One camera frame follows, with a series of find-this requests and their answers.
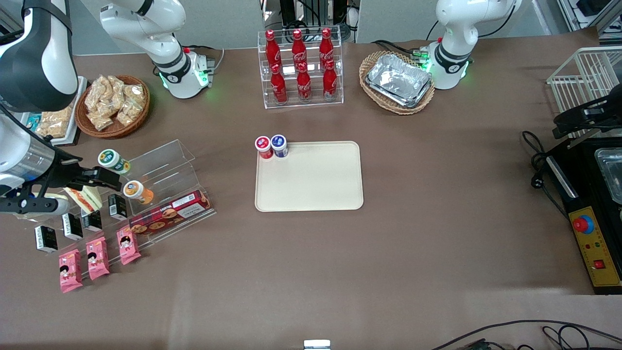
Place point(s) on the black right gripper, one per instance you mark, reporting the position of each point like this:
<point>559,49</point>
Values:
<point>64,168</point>

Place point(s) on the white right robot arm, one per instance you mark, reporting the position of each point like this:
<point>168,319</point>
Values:
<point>43,58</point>

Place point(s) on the silver foil tray stack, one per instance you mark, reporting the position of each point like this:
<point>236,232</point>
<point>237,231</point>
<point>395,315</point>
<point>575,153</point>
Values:
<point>398,80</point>

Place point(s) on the black sealing machine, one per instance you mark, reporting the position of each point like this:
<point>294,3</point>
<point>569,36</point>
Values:
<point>583,189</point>

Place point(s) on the red cola bottle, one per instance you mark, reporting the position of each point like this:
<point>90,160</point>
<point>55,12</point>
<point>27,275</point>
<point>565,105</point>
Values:
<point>278,87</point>
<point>272,51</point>
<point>298,48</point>
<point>326,47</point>
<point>330,83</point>
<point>303,86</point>

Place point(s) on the clear acrylic bottle rack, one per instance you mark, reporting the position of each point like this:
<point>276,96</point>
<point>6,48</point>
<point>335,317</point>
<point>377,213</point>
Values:
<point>315,103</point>

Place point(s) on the clear bag of crackers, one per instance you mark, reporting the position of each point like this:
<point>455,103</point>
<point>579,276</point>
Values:
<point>116,90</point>
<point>100,120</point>
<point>128,113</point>
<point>96,95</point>
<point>135,93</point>

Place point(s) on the red lid small can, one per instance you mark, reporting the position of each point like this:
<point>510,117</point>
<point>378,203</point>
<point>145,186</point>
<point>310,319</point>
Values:
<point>264,146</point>

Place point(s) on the beige plastic tray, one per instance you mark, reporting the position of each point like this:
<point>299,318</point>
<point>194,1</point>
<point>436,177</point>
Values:
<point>330,170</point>

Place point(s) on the black background equipment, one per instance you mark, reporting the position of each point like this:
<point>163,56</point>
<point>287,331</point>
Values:
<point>291,12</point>

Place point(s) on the brown wicker snack basket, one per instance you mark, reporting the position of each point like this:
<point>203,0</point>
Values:
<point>138,124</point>

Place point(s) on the light wicker basket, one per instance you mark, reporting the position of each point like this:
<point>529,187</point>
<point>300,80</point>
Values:
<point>374,97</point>

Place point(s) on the red cookie box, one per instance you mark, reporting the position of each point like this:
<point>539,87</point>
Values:
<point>170,212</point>

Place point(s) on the clear acrylic tiered stand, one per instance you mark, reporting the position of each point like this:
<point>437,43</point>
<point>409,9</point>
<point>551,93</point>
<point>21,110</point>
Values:
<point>160,165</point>

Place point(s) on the blue lid small can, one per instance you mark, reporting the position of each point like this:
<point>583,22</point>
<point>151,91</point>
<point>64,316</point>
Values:
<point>279,144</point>

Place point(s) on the teal snack packet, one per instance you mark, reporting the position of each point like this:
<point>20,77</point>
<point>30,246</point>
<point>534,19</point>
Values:
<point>31,122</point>

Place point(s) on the white rectangular snack tray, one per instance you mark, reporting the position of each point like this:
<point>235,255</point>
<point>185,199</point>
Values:
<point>77,116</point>

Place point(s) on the small black carton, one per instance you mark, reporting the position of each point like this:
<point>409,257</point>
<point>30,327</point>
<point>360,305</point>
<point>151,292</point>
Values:
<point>117,206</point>
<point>45,238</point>
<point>92,221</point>
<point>72,226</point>

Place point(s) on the crispy rice snack pack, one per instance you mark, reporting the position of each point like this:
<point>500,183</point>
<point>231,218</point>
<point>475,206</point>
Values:
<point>54,122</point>

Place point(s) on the green lid small can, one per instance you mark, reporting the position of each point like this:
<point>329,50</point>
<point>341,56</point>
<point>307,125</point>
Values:
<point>112,159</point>

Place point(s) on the clear container in machine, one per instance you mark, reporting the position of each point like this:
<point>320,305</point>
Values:
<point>611,170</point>

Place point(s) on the pink snack packet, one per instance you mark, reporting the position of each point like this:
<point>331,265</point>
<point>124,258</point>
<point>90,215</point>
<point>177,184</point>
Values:
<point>70,271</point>
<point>128,246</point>
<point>97,258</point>

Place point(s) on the orange lid small can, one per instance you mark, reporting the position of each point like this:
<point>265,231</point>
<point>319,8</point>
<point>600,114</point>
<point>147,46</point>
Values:
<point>136,190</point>

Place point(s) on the red emergency stop button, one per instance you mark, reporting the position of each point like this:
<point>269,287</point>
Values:
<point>582,224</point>

